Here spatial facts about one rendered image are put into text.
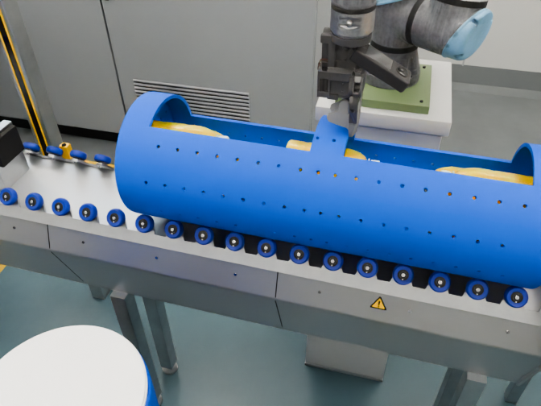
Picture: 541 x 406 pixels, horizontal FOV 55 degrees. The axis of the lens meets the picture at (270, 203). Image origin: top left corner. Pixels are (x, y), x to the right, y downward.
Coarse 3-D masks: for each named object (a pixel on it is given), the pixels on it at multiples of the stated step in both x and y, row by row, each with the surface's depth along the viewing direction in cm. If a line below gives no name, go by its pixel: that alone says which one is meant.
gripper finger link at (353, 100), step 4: (356, 84) 94; (356, 88) 94; (356, 92) 94; (352, 96) 94; (356, 96) 93; (352, 100) 94; (356, 100) 94; (352, 104) 94; (356, 104) 94; (352, 108) 95; (356, 108) 95; (352, 112) 96; (356, 112) 95; (352, 116) 97; (356, 116) 96; (352, 120) 98; (356, 120) 97
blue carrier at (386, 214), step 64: (128, 128) 108; (256, 128) 126; (320, 128) 104; (128, 192) 111; (192, 192) 107; (256, 192) 103; (320, 192) 99; (384, 192) 97; (448, 192) 94; (512, 192) 92; (384, 256) 105; (448, 256) 98; (512, 256) 94
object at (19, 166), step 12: (0, 132) 132; (12, 132) 134; (0, 144) 131; (12, 144) 135; (0, 156) 131; (12, 156) 136; (24, 156) 142; (0, 168) 134; (12, 168) 139; (24, 168) 143; (0, 180) 136; (12, 180) 139
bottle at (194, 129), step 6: (156, 120) 117; (156, 126) 115; (162, 126) 114; (168, 126) 114; (174, 126) 114; (180, 126) 114; (186, 126) 114; (192, 126) 114; (198, 126) 114; (192, 132) 113; (198, 132) 113; (204, 132) 113; (210, 132) 113
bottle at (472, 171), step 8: (464, 168) 103; (472, 168) 102; (480, 168) 102; (480, 176) 100; (488, 176) 100; (496, 176) 100; (504, 176) 100; (512, 176) 100; (520, 176) 100; (528, 176) 100; (528, 184) 98
